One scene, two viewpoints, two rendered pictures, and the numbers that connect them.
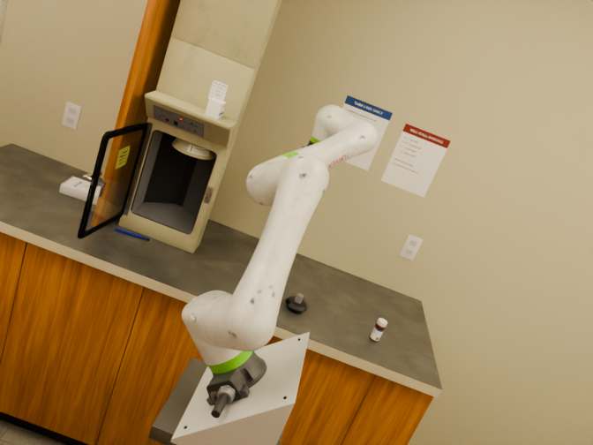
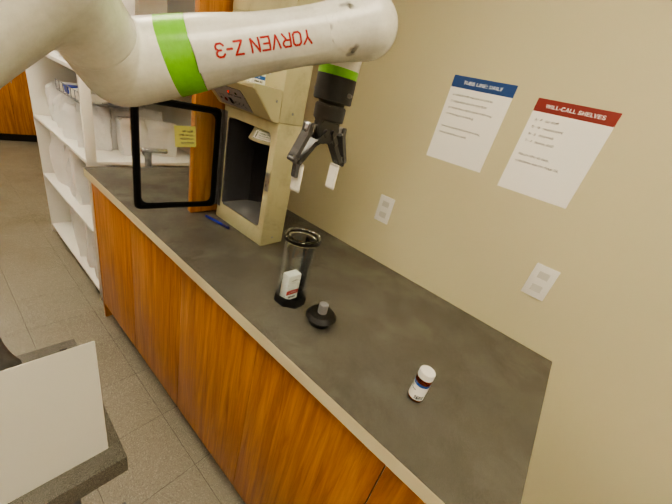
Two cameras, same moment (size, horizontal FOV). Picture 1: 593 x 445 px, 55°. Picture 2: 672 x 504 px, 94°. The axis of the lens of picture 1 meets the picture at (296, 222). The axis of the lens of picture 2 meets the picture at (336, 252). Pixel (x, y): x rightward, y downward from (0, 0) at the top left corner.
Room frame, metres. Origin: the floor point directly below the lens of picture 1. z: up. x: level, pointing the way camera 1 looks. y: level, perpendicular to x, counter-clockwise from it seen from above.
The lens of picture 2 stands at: (1.34, -0.54, 1.53)
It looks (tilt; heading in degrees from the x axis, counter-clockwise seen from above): 26 degrees down; 35
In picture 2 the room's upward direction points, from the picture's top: 15 degrees clockwise
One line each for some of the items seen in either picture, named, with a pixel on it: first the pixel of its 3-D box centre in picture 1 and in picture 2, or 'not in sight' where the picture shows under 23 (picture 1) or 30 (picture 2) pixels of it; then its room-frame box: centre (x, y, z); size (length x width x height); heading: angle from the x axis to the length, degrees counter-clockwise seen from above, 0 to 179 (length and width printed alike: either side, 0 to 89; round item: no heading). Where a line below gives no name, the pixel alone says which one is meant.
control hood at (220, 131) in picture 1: (188, 121); (237, 94); (2.01, 0.50, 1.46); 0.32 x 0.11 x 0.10; 92
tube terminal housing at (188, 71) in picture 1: (191, 145); (273, 139); (2.19, 0.50, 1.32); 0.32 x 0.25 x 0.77; 92
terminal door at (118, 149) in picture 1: (113, 178); (178, 157); (1.90, 0.67, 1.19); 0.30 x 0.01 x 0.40; 175
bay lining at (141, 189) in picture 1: (182, 175); (268, 171); (2.19, 0.50, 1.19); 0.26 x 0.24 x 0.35; 92
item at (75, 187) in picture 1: (84, 190); not in sight; (2.21, 0.89, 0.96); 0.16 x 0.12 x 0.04; 96
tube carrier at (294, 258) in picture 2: not in sight; (296, 266); (1.95, 0.02, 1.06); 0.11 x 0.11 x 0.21
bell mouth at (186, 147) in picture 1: (195, 144); (272, 135); (2.17, 0.48, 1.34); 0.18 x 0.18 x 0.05
